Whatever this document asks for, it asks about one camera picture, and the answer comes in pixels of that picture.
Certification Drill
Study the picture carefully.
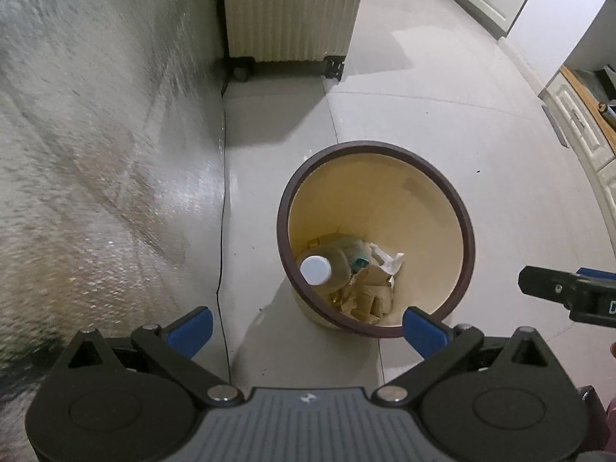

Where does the brown cardboard box piece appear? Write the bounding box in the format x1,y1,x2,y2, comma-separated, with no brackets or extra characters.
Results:
331,265,395,324

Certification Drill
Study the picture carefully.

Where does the white tissue wad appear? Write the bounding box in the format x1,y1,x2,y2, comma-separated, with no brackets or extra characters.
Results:
368,243,404,280

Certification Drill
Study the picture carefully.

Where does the clear plastic bottle red label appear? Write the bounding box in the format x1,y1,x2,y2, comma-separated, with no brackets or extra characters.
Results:
296,233,371,306

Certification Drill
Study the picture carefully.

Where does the yellow trash bin brown rim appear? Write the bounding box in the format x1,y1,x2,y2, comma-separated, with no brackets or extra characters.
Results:
276,141,476,339

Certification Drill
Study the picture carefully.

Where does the white low drawer bench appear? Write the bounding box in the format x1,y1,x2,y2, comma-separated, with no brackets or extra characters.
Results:
540,66,615,246

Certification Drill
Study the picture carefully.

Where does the cream ribbed suitcase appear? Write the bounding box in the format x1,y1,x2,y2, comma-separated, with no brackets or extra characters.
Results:
223,0,360,81

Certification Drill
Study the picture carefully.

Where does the black floor cable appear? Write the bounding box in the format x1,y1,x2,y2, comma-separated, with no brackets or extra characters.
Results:
213,81,233,381

